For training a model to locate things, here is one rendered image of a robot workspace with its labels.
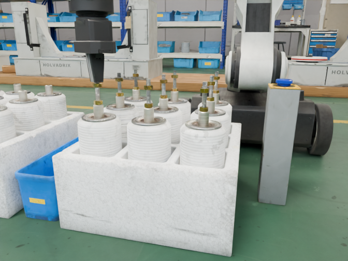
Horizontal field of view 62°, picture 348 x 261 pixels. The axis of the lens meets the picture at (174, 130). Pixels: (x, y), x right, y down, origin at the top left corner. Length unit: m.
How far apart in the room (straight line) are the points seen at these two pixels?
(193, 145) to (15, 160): 0.45
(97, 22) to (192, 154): 0.32
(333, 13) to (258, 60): 6.10
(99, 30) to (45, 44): 2.85
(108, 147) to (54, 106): 0.38
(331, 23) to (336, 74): 4.30
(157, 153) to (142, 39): 2.31
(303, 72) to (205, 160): 2.22
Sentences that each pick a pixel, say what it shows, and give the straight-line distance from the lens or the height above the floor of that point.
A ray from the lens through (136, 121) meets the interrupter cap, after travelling 0.62.
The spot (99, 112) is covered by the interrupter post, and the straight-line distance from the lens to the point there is 0.66.
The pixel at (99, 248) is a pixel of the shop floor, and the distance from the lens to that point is 0.67.
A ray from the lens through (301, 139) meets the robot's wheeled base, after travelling 1.18.
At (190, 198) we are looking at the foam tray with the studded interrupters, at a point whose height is 0.12.
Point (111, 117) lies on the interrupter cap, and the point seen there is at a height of 0.25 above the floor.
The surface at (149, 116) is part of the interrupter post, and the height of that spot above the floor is 0.26.
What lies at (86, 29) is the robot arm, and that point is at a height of 0.44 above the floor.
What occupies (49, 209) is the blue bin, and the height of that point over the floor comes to 0.03.
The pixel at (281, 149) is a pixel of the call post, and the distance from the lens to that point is 0.78.
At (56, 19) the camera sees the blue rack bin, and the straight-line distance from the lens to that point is 6.38.
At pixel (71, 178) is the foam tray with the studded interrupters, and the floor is 0.13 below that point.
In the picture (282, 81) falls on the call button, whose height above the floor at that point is 0.33.
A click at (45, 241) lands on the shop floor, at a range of 0.73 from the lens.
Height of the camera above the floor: 0.41
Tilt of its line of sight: 17 degrees down
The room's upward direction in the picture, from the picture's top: 1 degrees clockwise
